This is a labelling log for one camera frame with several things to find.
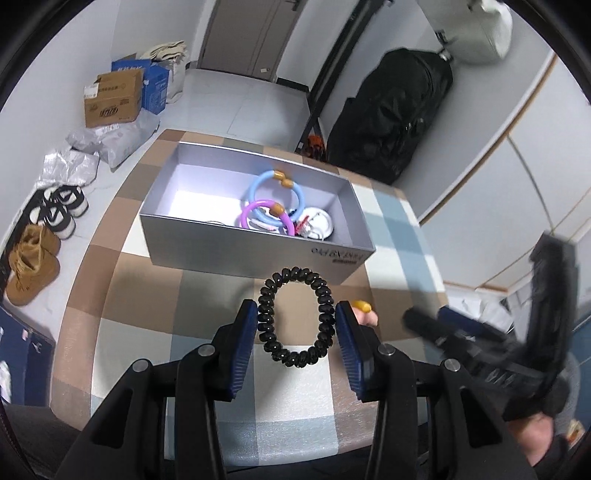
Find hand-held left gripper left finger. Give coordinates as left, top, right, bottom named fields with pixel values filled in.
left=60, top=299, right=259, bottom=480

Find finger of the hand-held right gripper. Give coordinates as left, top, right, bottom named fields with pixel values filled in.
left=437, top=306, right=514, bottom=345
left=403, top=307, right=505, bottom=385

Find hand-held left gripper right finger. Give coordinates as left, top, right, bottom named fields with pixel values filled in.
left=335, top=300, right=539, bottom=480

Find grey cardboard box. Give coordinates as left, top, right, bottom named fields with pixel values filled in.
left=139, top=141, right=376, bottom=287

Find white round case red rim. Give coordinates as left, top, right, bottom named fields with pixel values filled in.
left=297, top=206, right=334, bottom=242

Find purple bangle yellow bead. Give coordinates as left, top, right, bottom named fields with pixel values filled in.
left=239, top=199, right=297, bottom=237

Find person's right hand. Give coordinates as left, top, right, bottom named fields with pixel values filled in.
left=507, top=410, right=563, bottom=466

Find white crumpled papers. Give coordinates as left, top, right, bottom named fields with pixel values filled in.
left=445, top=285, right=537, bottom=334

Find peach bangle yellow bead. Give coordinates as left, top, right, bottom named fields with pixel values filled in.
left=352, top=300, right=380, bottom=326

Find blue bangle yellow beads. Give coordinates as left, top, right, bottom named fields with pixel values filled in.
left=246, top=169, right=304, bottom=228

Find black backpack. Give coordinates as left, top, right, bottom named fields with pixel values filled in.
left=325, top=47, right=454, bottom=186

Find dark blue shoe box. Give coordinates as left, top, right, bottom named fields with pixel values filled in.
left=0, top=304, right=57, bottom=408

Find brown suede boot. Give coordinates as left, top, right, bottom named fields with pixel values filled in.
left=5, top=244, right=61, bottom=306
left=20, top=223, right=62, bottom=260

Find black white sneaker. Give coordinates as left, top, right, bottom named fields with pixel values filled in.
left=42, top=184, right=89, bottom=218
left=28, top=202, right=77, bottom=240

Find dark grey cloth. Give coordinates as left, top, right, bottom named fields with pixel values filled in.
left=0, top=403, right=85, bottom=480

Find large grey mailer bag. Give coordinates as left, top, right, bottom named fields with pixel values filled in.
left=98, top=110, right=160, bottom=169

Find silver foil bag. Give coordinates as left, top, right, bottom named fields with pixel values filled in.
left=36, top=147, right=100, bottom=190

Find small grey mailer bag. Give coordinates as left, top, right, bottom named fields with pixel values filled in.
left=66, top=126, right=110, bottom=153

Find blue printed carton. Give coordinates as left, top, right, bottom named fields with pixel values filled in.
left=111, top=57, right=173, bottom=116

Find cream folded cloth on bag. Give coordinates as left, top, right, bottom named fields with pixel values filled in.
left=165, top=58, right=188, bottom=105

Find brown cardboard carton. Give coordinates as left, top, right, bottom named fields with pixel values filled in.
left=83, top=69, right=145, bottom=129

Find black metal stand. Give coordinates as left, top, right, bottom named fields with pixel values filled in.
left=294, top=0, right=399, bottom=154

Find white tote bag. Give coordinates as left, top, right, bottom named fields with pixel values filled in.
left=422, top=0, right=515, bottom=65

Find beige folded cloth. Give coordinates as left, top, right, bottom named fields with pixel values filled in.
left=147, top=40, right=188, bottom=64

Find grey door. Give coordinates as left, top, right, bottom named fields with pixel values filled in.
left=200, top=0, right=306, bottom=84

